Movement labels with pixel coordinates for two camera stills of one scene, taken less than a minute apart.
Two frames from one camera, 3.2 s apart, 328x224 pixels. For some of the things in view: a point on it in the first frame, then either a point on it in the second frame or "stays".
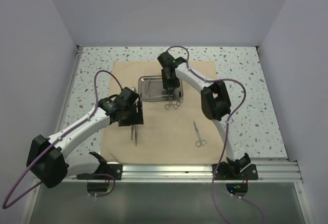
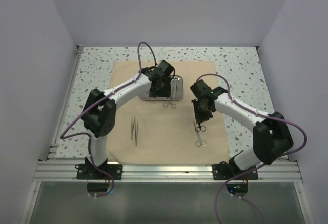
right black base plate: (231, 171) stays
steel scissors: (179, 101) -> (202, 128)
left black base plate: (115, 170) stays
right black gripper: (166, 84) -> (201, 118)
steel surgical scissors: (202, 142) stays
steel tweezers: (136, 134) stays
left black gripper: (137, 119) -> (165, 92)
